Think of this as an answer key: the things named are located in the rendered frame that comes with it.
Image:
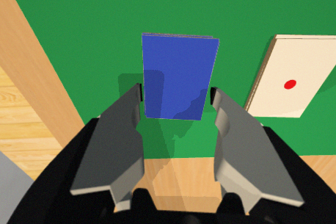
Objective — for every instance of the green felt card mat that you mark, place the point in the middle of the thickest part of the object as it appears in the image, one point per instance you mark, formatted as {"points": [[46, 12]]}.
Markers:
{"points": [[95, 47]]}

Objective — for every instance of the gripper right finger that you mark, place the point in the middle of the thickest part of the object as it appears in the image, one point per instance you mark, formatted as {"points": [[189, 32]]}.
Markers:
{"points": [[273, 181]]}

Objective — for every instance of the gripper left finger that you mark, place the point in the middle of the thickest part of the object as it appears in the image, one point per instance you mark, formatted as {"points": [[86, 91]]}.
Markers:
{"points": [[96, 171]]}

